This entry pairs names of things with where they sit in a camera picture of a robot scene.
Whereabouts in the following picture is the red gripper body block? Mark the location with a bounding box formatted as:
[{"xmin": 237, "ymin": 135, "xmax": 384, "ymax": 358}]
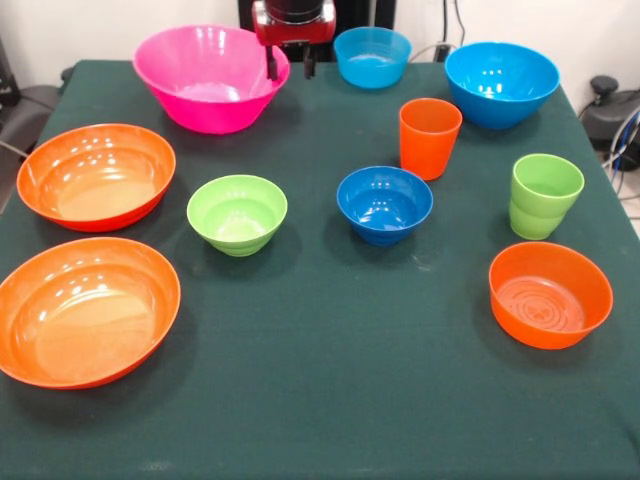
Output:
[{"xmin": 251, "ymin": 0, "xmax": 336, "ymax": 49}]

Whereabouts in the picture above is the small light blue bowl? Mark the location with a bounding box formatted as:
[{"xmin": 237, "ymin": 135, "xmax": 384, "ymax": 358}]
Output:
[{"xmin": 333, "ymin": 26, "xmax": 413, "ymax": 90}]

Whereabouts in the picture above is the large pink bowl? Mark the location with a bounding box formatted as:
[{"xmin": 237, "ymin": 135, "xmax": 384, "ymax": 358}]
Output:
[{"xmin": 132, "ymin": 24, "xmax": 291, "ymax": 135}]

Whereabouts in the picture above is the orange cup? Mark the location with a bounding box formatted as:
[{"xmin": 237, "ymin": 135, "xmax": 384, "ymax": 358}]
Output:
[{"xmin": 398, "ymin": 97, "xmax": 464, "ymax": 182}]

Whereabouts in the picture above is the dark blue bowl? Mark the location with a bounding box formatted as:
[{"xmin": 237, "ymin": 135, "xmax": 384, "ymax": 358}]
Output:
[{"xmin": 335, "ymin": 165, "xmax": 435, "ymax": 247}]

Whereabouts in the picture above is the green bowl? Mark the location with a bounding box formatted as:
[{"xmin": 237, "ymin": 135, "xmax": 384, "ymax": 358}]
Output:
[{"xmin": 186, "ymin": 174, "xmax": 289, "ymax": 258}]

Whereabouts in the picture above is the large light blue bowl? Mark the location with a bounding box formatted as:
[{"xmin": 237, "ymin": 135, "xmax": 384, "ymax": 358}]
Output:
[{"xmin": 444, "ymin": 41, "xmax": 562, "ymax": 131}]

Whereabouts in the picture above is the large orange bowl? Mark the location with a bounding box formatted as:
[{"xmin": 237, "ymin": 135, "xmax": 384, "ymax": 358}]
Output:
[
  {"xmin": 16, "ymin": 123, "xmax": 177, "ymax": 233},
  {"xmin": 0, "ymin": 236, "xmax": 182, "ymax": 391}
]

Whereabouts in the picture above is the dark grey floor base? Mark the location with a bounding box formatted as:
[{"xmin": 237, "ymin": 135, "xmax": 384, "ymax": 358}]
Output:
[
  {"xmin": 0, "ymin": 67, "xmax": 76, "ymax": 147},
  {"xmin": 579, "ymin": 74, "xmax": 640, "ymax": 151}
]

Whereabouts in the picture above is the dark green tablecloth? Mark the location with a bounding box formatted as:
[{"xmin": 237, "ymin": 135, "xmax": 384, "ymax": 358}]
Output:
[{"xmin": 0, "ymin": 59, "xmax": 640, "ymax": 480}]

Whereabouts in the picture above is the black equipment box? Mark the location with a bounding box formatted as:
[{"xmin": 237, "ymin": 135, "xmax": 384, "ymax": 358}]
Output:
[{"xmin": 0, "ymin": 37, "xmax": 22, "ymax": 107}]

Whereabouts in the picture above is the green cup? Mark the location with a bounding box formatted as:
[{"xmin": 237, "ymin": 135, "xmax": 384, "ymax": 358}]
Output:
[{"xmin": 508, "ymin": 153, "xmax": 586, "ymax": 241}]

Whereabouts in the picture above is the small orange bowl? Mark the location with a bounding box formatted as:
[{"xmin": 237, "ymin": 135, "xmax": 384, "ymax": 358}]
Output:
[{"xmin": 488, "ymin": 241, "xmax": 615, "ymax": 351}]

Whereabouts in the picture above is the tangle of cables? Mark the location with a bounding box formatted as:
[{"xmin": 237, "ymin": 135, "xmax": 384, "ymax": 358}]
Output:
[{"xmin": 599, "ymin": 109, "xmax": 640, "ymax": 221}]

